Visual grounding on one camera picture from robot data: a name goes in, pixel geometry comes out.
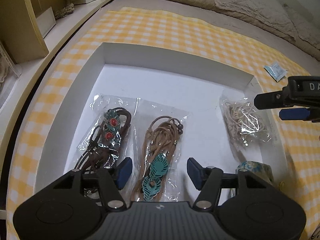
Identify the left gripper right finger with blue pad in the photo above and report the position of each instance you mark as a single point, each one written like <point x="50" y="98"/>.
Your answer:
<point x="207" y="181"/>

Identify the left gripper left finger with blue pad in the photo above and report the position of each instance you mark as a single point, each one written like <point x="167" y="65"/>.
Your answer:
<point x="113" y="180"/>

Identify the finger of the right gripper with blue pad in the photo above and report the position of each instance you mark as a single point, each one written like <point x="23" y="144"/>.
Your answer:
<point x="294" y="114"/>
<point x="272" y="100"/>

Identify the light blue white sachet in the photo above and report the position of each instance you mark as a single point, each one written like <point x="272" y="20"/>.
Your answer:
<point x="276" y="71"/>

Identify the blue floral fabric pouch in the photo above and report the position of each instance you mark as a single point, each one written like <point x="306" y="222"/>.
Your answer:
<point x="261" y="170"/>

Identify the large folded beige blanket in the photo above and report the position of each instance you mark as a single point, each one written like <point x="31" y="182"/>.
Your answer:
<point x="280" y="17"/>

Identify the white shallow box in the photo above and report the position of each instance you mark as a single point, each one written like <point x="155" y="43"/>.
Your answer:
<point x="152" y="82"/>

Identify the wooden bedside shelf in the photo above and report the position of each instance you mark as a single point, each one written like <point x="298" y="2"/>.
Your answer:
<point x="32" y="31"/>

